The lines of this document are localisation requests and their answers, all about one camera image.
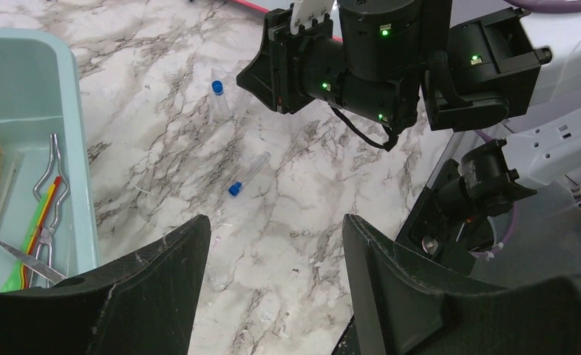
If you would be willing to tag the blue capped test tube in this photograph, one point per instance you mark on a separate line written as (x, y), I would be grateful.
(220, 99)
(242, 180)

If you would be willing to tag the red yellow green spatula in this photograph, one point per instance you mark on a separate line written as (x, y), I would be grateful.
(18, 278)

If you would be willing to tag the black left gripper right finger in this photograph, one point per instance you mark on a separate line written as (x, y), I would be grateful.
(404, 303)

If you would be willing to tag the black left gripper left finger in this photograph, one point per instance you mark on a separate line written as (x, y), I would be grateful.
(141, 303)

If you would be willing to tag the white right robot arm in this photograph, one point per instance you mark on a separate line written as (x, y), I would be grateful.
(469, 76)

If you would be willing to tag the teal plastic bin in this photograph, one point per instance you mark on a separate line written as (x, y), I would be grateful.
(40, 95)

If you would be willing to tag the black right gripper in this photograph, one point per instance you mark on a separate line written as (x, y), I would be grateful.
(370, 60)

